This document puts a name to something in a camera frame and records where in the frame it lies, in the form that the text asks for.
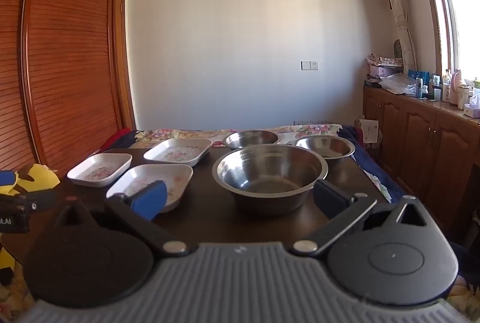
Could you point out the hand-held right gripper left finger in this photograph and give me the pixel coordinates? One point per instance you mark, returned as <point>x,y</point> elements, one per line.
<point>152,200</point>

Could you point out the white jar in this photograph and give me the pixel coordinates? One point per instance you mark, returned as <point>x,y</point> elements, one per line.
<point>463,97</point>

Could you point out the wooden slatted wardrobe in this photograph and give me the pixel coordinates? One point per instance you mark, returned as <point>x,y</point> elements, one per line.
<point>67,64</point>

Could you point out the black book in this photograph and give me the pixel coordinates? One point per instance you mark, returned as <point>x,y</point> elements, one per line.
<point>372,84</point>

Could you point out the white paper bag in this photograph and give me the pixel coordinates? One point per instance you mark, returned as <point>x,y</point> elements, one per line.
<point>369,131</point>

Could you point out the wooden cabinet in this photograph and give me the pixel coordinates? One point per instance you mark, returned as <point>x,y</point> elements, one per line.
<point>420,135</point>

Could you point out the white bottle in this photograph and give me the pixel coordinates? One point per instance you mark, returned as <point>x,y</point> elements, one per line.
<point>446,86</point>

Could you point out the white wall socket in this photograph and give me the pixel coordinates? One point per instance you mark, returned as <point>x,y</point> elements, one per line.
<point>309,65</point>

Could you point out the wall power strip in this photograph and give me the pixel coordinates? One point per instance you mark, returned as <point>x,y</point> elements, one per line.
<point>311,121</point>

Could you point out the tissue box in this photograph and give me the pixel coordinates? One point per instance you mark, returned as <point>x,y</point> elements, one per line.
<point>472,108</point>

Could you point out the blue white can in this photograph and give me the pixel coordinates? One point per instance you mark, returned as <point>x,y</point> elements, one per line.
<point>419,87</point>

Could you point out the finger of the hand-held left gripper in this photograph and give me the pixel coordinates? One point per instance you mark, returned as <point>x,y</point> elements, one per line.
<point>7,178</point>

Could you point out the large stainless steel bowl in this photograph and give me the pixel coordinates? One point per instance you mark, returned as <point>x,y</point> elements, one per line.
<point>270,173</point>

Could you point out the green capped bottle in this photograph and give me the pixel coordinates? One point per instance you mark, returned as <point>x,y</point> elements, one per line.
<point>475,83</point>

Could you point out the white floral rectangular plate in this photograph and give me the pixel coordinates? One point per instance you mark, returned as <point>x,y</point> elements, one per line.
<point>112,161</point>
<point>176,152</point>
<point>176,178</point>

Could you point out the small stainless steel bowl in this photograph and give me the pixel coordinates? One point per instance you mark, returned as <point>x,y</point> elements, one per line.
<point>328,147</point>
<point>250,139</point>

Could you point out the window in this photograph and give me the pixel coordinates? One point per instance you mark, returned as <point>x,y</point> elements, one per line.
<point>463,15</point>

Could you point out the patterned beige curtain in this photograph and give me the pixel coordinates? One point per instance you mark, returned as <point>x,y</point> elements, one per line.
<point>397,0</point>

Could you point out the clear plastic bag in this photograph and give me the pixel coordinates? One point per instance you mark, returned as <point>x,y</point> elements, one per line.
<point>397,83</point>

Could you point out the red and dark cloth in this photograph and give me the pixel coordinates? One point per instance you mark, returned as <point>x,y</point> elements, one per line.
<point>116,139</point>

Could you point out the yellow plush toy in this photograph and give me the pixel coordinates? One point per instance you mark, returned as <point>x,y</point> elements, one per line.
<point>37,178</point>

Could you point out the blue boxes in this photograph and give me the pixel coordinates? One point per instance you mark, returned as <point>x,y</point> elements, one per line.
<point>419,74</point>

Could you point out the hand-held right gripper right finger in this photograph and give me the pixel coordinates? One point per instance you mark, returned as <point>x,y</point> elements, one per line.
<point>330,200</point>

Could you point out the pink bottle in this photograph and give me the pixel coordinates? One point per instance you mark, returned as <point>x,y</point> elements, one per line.
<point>456,80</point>

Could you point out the stack of folded cloths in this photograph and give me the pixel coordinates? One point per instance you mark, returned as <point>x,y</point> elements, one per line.
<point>384,62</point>

